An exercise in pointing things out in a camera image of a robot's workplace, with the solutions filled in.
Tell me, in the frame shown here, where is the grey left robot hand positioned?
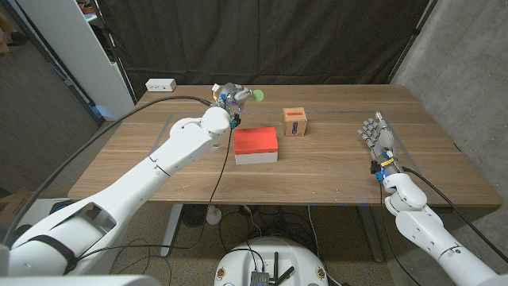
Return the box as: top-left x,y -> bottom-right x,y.
212,82 -> 255,119

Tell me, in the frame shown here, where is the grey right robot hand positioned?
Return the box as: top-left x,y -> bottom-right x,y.
356,110 -> 404,182

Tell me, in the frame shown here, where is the red and white box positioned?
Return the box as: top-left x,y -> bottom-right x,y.
233,126 -> 279,166

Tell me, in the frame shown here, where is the wooden box with slots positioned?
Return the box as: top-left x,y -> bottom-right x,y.
282,106 -> 308,137

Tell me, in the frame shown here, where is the white power outlet box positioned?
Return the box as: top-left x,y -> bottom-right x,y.
144,78 -> 178,93

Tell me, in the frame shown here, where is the grey electronics box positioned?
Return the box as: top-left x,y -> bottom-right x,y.
249,271 -> 271,286

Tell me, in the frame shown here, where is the brown cardboard box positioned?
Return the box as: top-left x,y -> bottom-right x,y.
0,187 -> 35,230

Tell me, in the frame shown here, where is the black backdrop curtain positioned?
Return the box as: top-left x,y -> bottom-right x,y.
96,0 -> 437,100

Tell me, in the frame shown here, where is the dark grey table leg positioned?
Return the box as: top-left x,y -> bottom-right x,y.
356,205 -> 385,264

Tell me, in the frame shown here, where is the black backdrop stand pole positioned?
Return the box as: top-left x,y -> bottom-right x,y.
386,0 -> 440,85
90,0 -> 139,101

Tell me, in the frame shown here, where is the small white floor object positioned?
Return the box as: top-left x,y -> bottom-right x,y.
205,204 -> 223,226

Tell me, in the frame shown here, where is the black floor fan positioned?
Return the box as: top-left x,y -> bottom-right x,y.
182,204 -> 208,228

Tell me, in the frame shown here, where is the white table leg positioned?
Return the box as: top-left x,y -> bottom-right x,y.
160,203 -> 184,258

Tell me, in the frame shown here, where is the white cabinet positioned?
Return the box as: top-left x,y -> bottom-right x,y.
15,0 -> 136,122

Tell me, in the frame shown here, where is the white robot torso base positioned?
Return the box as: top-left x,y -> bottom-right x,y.
214,237 -> 329,286

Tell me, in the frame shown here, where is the white floor platform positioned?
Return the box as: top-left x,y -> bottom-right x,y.
21,197 -> 80,223

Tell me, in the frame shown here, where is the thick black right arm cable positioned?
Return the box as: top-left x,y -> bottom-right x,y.
401,166 -> 508,265

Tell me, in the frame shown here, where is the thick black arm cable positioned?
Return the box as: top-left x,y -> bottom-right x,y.
401,166 -> 508,265
2,95 -> 214,247

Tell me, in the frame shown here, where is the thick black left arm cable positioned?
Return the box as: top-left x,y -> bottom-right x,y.
2,95 -> 214,247

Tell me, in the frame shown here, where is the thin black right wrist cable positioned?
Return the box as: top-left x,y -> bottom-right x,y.
379,180 -> 424,286

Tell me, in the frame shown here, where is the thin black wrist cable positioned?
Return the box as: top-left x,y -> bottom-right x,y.
75,126 -> 235,263
379,180 -> 424,286

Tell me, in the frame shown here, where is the thin black left wrist cable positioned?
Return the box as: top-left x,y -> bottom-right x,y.
75,126 -> 235,263

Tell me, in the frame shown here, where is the white floor cable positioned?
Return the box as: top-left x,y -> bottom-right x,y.
307,205 -> 333,281

